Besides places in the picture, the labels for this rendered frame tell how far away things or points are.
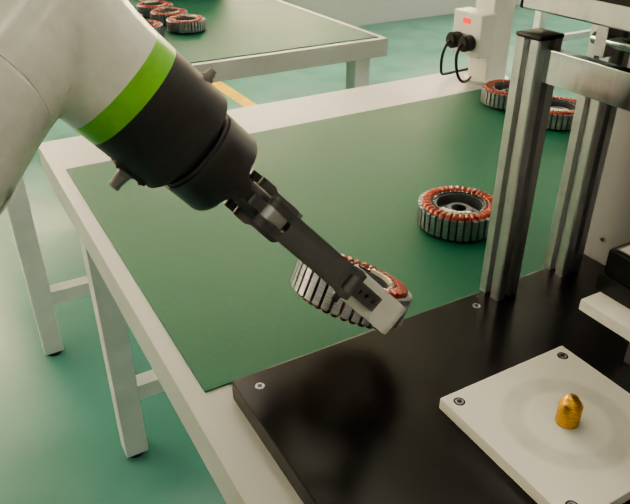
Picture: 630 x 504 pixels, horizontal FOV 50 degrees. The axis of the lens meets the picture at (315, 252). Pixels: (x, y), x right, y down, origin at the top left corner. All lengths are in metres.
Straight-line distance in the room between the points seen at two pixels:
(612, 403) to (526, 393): 0.07
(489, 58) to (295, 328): 0.99
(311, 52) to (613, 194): 1.18
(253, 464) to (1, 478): 1.17
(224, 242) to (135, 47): 0.46
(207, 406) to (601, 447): 0.34
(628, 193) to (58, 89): 0.61
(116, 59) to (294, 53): 1.40
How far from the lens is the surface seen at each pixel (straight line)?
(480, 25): 1.53
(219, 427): 0.63
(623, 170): 0.83
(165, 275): 0.84
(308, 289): 0.60
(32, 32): 0.45
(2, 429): 1.84
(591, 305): 0.59
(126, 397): 1.54
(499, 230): 0.74
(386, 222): 0.95
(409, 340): 0.69
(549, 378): 0.66
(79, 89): 0.47
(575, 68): 0.65
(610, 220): 0.85
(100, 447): 1.71
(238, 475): 0.59
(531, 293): 0.79
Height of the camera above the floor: 1.19
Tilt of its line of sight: 30 degrees down
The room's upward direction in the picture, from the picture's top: straight up
